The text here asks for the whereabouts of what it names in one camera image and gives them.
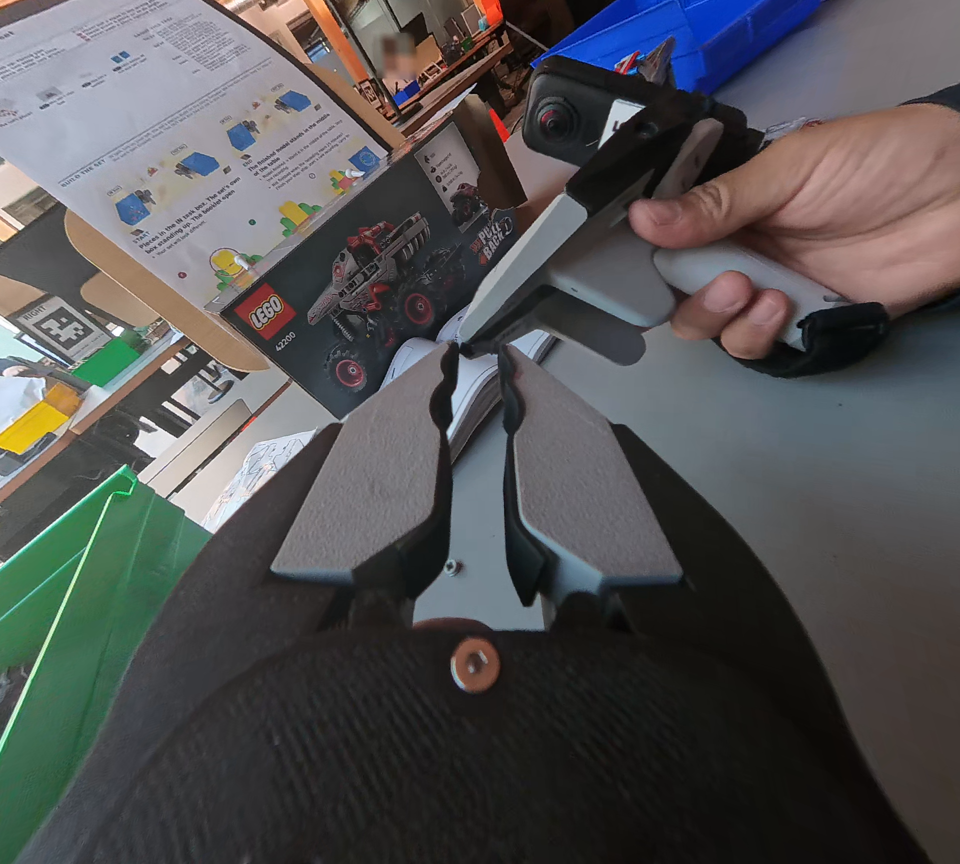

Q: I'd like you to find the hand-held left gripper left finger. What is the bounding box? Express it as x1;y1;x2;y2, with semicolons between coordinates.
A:
270;341;460;603

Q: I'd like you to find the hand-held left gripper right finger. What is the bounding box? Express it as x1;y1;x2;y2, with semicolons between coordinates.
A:
498;345;685;608

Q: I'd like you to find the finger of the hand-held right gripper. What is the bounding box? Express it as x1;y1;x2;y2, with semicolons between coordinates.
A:
459;193;674;349
480;293;648;367

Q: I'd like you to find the person's right forearm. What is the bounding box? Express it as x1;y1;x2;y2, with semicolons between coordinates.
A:
896;83;960;126

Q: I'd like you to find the grey spiked lego assembly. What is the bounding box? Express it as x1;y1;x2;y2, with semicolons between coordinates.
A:
636;36;680;89

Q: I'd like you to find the black lego set box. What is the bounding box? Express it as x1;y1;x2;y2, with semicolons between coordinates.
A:
221;116;528;423

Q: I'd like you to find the person's right hand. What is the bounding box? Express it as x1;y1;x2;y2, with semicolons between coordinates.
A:
628;103;960;361

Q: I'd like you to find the white instruction booklet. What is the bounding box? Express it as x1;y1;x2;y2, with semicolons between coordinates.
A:
378;309;560;464

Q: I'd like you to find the brown cardboard box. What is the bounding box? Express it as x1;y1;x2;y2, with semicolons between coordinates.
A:
448;95;528;205

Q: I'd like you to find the small green bin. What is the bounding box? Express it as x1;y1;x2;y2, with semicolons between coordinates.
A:
71;338;145;389

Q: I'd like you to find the green plastic bin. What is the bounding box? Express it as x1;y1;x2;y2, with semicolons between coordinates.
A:
0;465;215;864

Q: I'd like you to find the yellow plastic bin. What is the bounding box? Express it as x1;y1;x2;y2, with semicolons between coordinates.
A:
0;384;85;456

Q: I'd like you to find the printed marker tag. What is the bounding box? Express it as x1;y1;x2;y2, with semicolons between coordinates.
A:
15;294;114;364

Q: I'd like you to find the printed instruction board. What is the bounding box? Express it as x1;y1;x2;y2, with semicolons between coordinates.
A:
0;0;393;304

